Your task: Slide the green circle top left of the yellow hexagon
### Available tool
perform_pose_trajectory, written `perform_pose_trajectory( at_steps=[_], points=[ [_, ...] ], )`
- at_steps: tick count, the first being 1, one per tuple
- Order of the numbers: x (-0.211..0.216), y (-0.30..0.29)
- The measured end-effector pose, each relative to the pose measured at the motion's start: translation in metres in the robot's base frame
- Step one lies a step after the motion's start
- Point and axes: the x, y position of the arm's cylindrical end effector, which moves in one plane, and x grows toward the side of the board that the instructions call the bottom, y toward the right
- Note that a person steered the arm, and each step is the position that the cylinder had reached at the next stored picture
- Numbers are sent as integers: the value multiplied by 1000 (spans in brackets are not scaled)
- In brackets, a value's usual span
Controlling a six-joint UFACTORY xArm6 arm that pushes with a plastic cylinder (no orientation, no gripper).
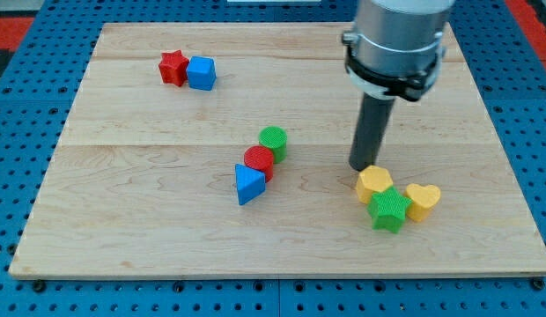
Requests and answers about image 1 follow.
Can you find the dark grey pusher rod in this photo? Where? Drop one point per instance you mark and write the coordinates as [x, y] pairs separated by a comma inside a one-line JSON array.
[[373, 117]]

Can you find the red star block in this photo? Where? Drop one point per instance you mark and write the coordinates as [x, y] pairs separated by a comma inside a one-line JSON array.
[[173, 68]]

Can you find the green star block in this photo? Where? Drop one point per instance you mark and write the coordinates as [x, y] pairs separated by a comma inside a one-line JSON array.
[[387, 210]]

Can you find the green cylinder block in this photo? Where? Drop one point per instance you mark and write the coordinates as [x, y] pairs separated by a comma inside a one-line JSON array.
[[275, 139]]

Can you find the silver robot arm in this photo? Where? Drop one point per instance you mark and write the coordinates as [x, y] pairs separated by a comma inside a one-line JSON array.
[[394, 47]]

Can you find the red cylinder block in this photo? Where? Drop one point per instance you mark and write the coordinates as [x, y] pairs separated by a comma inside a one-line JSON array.
[[260, 158]]

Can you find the yellow hexagon block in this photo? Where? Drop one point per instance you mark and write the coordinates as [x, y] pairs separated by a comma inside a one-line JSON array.
[[372, 180]]

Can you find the yellow heart block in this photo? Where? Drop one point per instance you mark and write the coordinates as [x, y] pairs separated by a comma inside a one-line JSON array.
[[423, 200]]

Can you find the blue cube block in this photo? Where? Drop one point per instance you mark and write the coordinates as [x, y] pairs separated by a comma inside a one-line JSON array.
[[201, 73]]

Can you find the wooden board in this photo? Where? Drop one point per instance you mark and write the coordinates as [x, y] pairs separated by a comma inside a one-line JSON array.
[[141, 185]]

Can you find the blue triangle block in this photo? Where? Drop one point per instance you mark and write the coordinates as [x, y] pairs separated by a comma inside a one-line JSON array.
[[250, 183]]

